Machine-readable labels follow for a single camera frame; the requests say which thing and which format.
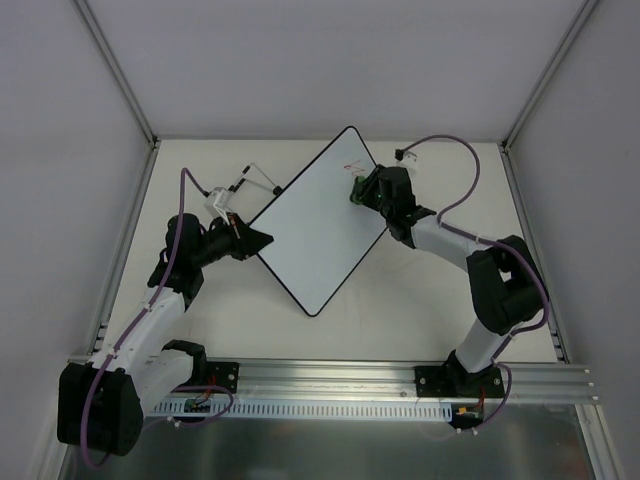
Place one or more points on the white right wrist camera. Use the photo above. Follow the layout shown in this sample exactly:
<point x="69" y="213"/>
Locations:
<point x="405" y="157"/>

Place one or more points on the small whiteboard black frame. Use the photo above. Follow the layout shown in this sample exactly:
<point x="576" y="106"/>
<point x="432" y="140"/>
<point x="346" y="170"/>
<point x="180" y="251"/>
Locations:
<point x="319" y="235"/>

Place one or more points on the white slotted cable duct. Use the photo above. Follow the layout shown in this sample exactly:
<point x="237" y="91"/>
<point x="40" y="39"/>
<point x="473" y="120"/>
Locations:
<point x="402" y="410"/>

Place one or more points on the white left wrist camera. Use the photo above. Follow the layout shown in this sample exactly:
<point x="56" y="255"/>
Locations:
<point x="217" y="201"/>

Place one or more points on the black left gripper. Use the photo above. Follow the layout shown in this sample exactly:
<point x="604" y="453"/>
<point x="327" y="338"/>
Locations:
<point x="238" y="236"/>

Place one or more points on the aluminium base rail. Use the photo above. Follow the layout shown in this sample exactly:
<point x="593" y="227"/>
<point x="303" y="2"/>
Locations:
<point x="530" y="383"/>

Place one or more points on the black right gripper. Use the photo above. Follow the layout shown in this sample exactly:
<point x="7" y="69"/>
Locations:
<point x="372" y="185"/>

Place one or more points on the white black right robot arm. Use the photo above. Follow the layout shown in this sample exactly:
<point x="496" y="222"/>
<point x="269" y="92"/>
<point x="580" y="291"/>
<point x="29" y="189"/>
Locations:
<point x="506" y="288"/>

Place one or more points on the left aluminium frame post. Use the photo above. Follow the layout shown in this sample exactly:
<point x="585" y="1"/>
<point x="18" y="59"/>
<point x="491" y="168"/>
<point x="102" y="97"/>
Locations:
<point x="99" y="38"/>

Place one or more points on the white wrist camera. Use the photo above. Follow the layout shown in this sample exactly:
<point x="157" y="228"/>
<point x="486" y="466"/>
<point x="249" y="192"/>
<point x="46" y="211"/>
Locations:
<point x="217" y="201"/>
<point x="405" y="157"/>

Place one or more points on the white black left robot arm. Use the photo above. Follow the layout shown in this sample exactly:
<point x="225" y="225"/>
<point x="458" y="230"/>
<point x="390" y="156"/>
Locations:
<point x="102" y="403"/>

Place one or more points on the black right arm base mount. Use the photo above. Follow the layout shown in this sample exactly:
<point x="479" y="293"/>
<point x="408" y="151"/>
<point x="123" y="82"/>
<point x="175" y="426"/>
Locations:
<point x="439" y="381"/>

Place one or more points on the aluminium frame post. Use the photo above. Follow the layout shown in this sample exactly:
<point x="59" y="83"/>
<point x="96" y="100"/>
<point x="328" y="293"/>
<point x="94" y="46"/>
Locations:
<point x="99" y="38"/>
<point x="561" y="51"/>

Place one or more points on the right aluminium frame post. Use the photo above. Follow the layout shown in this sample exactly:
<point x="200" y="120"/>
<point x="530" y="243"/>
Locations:
<point x="561" y="51"/>

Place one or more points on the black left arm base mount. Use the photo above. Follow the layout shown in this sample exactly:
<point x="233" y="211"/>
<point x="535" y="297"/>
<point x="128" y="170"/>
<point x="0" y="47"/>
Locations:
<point x="223" y="374"/>

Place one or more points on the green foam whiteboard eraser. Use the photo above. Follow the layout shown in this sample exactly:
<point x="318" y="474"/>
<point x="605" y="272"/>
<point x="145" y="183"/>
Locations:
<point x="359" y="191"/>

